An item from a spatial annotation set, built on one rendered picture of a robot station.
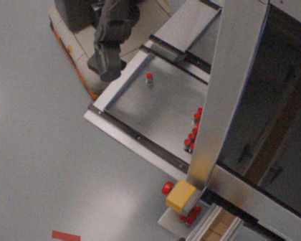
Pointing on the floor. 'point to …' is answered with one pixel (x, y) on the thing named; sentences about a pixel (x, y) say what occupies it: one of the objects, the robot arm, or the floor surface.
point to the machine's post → (226, 82)
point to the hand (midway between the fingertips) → (108, 78)
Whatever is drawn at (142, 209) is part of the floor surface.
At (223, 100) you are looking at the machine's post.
